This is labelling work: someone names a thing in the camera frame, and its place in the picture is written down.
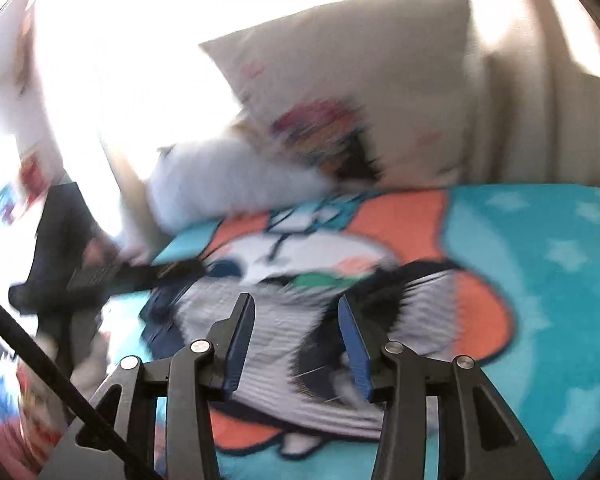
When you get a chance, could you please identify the white plush cushion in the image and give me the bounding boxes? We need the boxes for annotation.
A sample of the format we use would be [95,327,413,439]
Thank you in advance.
[147,137,332,227]

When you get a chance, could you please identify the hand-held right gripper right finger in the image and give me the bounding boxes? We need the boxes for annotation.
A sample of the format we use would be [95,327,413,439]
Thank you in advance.
[337,294,556,480]

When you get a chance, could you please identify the person's left hand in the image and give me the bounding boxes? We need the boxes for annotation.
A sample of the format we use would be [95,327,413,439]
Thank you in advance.
[82,239,109,267]

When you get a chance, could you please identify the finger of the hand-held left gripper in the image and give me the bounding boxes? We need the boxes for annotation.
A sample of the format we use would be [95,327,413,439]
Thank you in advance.
[150,259,208,287]

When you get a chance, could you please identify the beige patterned curtain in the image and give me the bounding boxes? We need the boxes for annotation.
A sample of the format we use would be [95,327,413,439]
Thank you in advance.
[460,0,600,191]

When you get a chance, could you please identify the printed cream pillow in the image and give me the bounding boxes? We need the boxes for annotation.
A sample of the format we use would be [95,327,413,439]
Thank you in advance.
[200,0,473,192]

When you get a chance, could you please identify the teal star printed blanket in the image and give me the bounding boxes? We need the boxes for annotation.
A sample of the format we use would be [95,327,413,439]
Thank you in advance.
[100,182,600,480]

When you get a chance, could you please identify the dark striped pants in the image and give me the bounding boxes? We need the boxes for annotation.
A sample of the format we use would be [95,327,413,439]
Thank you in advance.
[140,265,461,443]

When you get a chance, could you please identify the black cable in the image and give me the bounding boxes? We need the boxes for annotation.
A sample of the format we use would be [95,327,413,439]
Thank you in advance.
[0,285,151,480]

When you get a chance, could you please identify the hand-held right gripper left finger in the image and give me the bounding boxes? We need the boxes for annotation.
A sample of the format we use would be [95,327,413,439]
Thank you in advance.
[40,292,256,480]

